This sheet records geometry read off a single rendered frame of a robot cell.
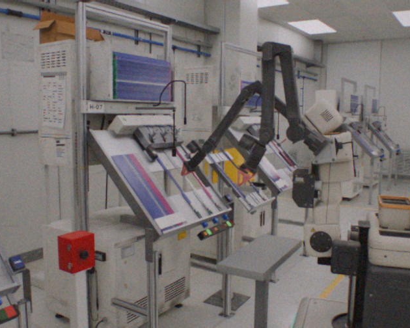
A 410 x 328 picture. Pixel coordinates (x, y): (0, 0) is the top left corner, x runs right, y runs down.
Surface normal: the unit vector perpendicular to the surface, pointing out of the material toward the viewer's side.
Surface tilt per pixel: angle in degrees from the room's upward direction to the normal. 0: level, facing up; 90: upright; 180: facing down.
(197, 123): 90
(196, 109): 90
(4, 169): 89
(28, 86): 90
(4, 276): 47
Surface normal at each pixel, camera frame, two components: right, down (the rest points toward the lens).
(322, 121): -0.33, 0.11
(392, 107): -0.55, 0.09
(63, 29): 0.85, -0.10
